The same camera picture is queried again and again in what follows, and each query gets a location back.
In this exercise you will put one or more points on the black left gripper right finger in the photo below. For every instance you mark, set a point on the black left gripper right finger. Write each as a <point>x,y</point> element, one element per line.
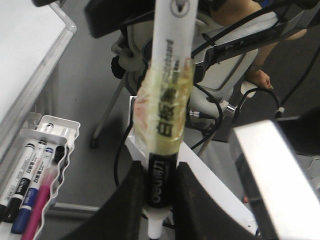
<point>197,216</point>

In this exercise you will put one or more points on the white plastic marker tray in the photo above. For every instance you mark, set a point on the white plastic marker tray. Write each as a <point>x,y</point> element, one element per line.
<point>60,135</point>

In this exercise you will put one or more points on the pink marker pen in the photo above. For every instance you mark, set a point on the pink marker pen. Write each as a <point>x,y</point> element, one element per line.
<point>31,219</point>

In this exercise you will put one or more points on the white whiteboard with metal frame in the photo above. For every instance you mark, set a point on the white whiteboard with metal frame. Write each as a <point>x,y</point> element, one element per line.
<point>32,41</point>

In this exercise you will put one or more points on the black capped whiteboard marker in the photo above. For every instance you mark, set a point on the black capped whiteboard marker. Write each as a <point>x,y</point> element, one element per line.
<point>15,177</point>

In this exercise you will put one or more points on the person's bare hand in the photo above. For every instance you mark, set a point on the person's bare hand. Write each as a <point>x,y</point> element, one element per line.
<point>256,76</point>

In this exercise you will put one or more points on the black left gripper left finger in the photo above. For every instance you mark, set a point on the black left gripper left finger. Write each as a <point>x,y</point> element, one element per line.
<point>120,217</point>

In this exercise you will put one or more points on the black whiteboard marker with tape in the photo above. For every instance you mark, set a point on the black whiteboard marker with tape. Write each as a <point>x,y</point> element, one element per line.
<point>160,106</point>

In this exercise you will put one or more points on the person's forearm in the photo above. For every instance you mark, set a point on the person's forearm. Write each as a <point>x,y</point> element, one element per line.
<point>226,13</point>

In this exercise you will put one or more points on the blue whiteboard marker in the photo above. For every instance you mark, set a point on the blue whiteboard marker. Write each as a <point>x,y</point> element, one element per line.
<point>28,203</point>

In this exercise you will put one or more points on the grey metal bar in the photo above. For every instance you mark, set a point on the grey metal bar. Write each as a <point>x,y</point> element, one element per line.
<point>284,201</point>

